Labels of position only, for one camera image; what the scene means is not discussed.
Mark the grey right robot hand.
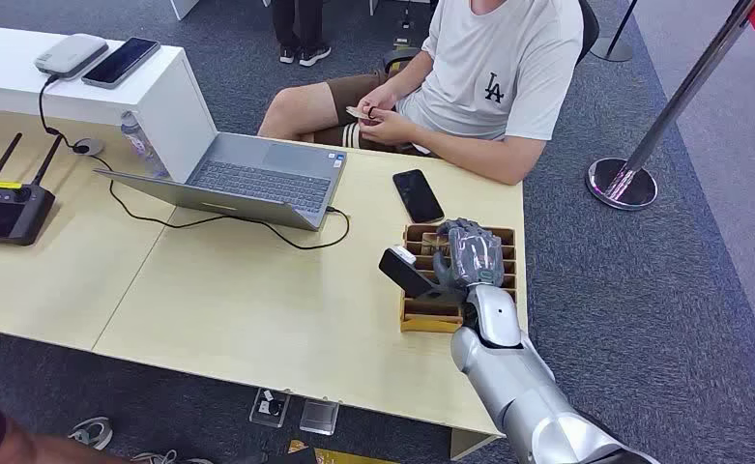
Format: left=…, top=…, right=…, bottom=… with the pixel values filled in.
left=432, top=217, right=507, bottom=291

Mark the person's right hand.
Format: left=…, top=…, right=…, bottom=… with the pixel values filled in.
left=356, top=83, right=398, bottom=121

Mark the person's left hand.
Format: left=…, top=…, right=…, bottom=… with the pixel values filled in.
left=359, top=107, right=418, bottom=147

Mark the wooden slotted card tray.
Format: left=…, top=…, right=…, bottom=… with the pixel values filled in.
left=399, top=222, right=519, bottom=334

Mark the black smartphone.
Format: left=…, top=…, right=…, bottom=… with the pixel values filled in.
left=392, top=168, right=446, bottom=224

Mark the grey open laptop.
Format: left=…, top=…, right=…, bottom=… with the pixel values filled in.
left=93, top=131, right=349, bottom=232

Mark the pale desk leg panel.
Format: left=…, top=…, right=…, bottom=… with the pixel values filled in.
left=449, top=427, right=501, bottom=461

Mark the white desk riser shelf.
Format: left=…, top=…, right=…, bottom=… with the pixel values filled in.
left=0, top=24, right=218, bottom=184

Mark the yellow flat board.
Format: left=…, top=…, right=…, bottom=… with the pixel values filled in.
left=287, top=439, right=404, bottom=464

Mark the clear plastic water bottle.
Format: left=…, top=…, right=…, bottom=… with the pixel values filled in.
left=119, top=111, right=170, bottom=179

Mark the clear acrylic stand with label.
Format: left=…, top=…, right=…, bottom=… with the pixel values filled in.
left=249, top=388, right=292, bottom=429

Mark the dark smartphone with pale rim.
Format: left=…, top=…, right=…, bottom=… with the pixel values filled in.
left=80, top=37, right=161, bottom=90

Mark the white power bank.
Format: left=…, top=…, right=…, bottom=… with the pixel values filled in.
left=34, top=33, right=110, bottom=80

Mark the grey sneaker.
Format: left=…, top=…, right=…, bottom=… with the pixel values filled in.
left=68, top=416, right=114, bottom=450
left=130, top=449, right=215, bottom=464

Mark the black remote controller with antennas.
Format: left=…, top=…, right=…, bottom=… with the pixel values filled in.
left=0, top=132, right=65, bottom=247

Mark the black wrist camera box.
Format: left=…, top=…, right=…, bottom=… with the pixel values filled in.
left=378, top=246, right=465, bottom=304

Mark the chrome stanchion post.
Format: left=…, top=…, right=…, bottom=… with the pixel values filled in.
left=585, top=0, right=755, bottom=212

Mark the dark stanchion post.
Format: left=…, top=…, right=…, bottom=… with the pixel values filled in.
left=590, top=0, right=640, bottom=64

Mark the black laptop power cable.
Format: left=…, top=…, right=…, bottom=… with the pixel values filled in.
left=88, top=153, right=353, bottom=252

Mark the round desk cable grommet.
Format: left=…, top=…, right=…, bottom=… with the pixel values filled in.
left=69, top=137, right=105, bottom=159

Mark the black power bank cable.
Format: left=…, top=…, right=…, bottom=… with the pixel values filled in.
left=37, top=73, right=90, bottom=155

